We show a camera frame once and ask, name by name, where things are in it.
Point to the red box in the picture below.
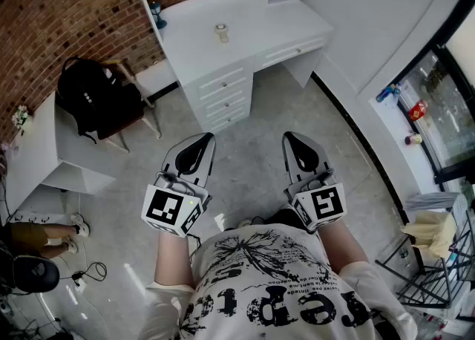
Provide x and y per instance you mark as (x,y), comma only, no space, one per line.
(418,110)

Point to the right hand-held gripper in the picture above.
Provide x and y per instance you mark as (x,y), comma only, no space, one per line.
(326,203)

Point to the black bag with white logo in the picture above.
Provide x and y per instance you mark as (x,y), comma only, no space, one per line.
(35,273)

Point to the person's left forearm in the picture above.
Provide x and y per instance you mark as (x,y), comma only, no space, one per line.
(172,260)

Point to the black metal drying rack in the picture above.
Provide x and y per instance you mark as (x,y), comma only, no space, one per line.
(434,283)

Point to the pale yellow cloth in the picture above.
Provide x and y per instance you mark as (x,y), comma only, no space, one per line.
(434,232)

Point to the grey cloth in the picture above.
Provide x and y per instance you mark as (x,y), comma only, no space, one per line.
(432,201)

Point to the wooden chair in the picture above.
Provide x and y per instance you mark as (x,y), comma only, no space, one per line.
(144,108)

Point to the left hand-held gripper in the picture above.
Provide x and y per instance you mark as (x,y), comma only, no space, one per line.
(163,206)

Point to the small colourful cup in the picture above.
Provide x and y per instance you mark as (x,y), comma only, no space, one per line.
(413,139)

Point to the white desk with drawers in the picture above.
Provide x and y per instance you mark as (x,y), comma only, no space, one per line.
(241,52)

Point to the blue bottles on sill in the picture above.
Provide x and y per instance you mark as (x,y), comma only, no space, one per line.
(387,93)

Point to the black backpack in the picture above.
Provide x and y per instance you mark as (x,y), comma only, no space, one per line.
(92,97)

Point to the person's right forearm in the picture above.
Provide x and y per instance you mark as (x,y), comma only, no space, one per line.
(343,249)

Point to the small flower vase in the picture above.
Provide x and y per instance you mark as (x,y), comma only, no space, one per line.
(20,117)

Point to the person's white printed t-shirt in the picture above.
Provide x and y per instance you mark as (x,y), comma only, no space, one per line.
(267,294)

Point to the white side table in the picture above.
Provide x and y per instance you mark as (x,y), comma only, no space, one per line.
(48,153)

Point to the black framed window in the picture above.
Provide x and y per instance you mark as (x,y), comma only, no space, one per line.
(438,116)

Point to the person's black shorts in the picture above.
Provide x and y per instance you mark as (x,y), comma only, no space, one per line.
(278,218)

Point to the teal lantern ornament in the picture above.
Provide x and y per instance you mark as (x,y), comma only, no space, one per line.
(159,15)

